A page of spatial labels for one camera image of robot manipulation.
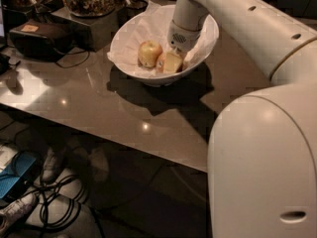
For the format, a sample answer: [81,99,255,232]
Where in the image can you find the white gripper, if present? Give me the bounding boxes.
[162,20,202,73]

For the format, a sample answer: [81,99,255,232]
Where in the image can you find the yellow-red apple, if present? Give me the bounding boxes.
[138,40,162,68]
[156,53,166,73]

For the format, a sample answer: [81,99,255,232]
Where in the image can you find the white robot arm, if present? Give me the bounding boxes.
[168,0,317,238]

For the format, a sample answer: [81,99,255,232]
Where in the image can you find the white bowl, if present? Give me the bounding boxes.
[109,4,220,87]

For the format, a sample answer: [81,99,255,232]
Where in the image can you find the white paper liner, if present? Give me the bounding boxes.
[107,1,219,78]

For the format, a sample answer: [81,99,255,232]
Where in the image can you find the black cup with scoop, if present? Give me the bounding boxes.
[117,0,149,20]

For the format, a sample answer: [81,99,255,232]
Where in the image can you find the grey snack dispenser base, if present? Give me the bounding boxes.
[52,7,119,52]

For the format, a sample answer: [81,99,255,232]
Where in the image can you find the black VR headset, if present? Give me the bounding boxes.
[9,20,73,61]

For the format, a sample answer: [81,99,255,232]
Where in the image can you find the white shoe under table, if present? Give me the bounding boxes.
[40,148,66,184]

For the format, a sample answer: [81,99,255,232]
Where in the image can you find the blue box on floor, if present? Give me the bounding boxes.
[0,152,39,202]

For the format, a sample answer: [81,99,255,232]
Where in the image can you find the white sneaker lower left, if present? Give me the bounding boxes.
[0,193,38,238]

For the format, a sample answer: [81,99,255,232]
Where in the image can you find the black headset cable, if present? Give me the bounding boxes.
[53,48,91,69]

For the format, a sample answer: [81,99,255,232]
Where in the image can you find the black floor cables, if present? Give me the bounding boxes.
[9,146,107,238]

